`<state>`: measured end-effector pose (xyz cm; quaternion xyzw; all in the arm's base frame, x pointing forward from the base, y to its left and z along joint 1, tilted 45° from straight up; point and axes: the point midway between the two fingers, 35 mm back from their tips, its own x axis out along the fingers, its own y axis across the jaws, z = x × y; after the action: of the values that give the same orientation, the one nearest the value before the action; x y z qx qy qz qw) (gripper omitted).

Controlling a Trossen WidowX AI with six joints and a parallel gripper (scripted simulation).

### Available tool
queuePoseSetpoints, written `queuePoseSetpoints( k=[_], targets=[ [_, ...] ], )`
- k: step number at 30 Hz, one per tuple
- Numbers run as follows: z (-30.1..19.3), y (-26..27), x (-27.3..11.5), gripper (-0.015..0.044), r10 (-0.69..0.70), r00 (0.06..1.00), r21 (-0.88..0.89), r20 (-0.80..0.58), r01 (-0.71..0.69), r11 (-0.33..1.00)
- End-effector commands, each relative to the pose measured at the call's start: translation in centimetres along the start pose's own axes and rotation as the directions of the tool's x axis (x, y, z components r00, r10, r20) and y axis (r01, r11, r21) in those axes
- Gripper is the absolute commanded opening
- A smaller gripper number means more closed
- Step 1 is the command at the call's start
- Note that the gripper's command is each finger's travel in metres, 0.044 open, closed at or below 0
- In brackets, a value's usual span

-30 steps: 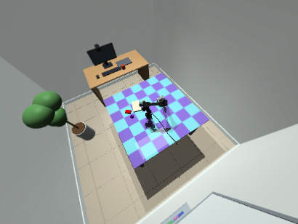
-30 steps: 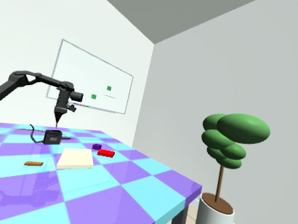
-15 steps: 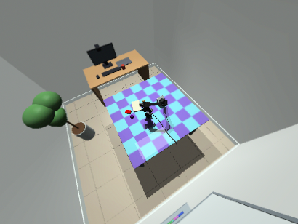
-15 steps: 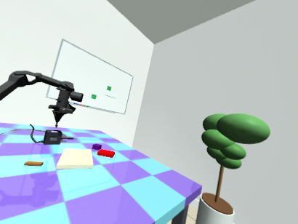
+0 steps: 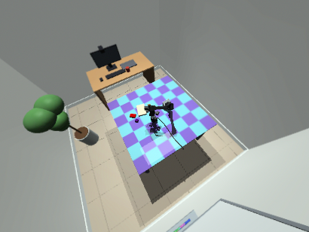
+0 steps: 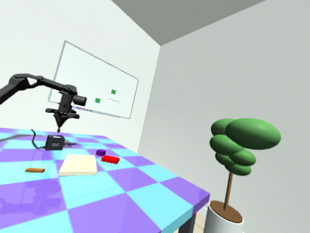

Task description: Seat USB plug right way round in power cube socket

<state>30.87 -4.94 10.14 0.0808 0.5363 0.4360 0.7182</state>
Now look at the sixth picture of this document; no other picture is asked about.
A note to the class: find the small purple block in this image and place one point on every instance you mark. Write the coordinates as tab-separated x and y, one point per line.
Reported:
100	152

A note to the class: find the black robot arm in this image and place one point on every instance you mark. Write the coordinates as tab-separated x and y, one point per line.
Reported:
19	82

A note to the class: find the white flat slab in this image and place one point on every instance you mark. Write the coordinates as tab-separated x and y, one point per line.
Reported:
79	165

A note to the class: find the orange-brown flat bar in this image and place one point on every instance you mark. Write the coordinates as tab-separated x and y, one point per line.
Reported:
34	170

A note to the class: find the red flat block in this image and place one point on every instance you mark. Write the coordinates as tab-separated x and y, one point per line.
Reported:
110	159

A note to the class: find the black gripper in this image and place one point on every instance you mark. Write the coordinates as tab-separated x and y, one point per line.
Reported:
63	107

